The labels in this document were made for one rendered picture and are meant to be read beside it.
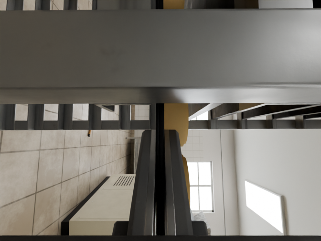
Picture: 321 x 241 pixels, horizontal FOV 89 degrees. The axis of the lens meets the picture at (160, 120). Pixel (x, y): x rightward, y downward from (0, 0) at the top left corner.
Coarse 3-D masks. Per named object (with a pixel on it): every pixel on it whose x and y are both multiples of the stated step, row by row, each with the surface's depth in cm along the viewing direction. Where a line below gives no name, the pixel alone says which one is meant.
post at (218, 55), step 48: (0, 48) 6; (48, 48) 6; (96, 48) 6; (144, 48) 6; (192, 48) 6; (240, 48) 6; (288, 48) 6; (0, 96) 7; (48, 96) 7; (96, 96) 7; (144, 96) 7; (192, 96) 7; (240, 96) 7; (288, 96) 7
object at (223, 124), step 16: (16, 128) 51; (48, 128) 51; (80, 128) 51; (112, 128) 51; (144, 128) 51; (192, 128) 51; (224, 128) 50; (256, 128) 50; (288, 128) 50; (320, 128) 50
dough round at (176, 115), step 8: (168, 104) 12; (176, 104) 12; (184, 104) 12; (168, 112) 12; (176, 112) 12; (184, 112) 12; (168, 120) 12; (176, 120) 12; (184, 120) 12; (168, 128) 12; (176, 128) 12; (184, 128) 12; (184, 136) 12
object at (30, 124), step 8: (40, 0) 53; (48, 0) 54; (40, 8) 53; (48, 8) 54; (32, 104) 50; (40, 104) 51; (32, 112) 50; (40, 112) 51; (32, 120) 50; (40, 120) 51; (32, 128) 50; (40, 128) 51
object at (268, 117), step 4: (268, 116) 49; (272, 116) 48; (268, 120) 49; (272, 120) 48; (276, 120) 50; (268, 124) 49; (272, 124) 48; (276, 124) 50; (268, 128) 49; (272, 128) 48; (276, 128) 50
